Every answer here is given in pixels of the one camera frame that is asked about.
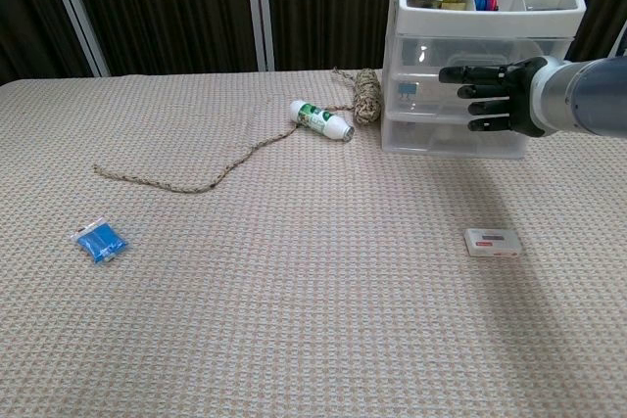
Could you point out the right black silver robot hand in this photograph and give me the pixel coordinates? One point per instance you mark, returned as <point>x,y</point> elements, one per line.
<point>514,95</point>

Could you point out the grey aluminium frame post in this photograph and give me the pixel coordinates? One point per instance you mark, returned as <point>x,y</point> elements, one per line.
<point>76,12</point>
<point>622,38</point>
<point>259,12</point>

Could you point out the clear plastic drawer organizer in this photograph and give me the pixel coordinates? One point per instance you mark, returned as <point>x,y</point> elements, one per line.
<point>490,24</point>

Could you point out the white green cylindrical bottle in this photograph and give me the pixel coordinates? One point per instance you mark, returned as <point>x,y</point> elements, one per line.
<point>316,117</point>

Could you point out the small white box red label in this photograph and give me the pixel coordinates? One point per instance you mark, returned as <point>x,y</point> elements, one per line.
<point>490,242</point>

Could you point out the blue small clip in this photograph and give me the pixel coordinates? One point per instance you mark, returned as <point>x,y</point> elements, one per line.
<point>405,90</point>

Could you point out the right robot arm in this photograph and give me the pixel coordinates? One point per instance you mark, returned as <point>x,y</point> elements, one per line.
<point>588,95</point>

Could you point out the blue plastic packet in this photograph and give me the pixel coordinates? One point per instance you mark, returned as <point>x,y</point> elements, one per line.
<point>100,242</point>

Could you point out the blue red coloured pins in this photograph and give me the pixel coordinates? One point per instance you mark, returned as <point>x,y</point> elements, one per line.
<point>485,3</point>

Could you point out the beige woven tablecloth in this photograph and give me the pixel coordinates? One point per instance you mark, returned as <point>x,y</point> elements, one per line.
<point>294,315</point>

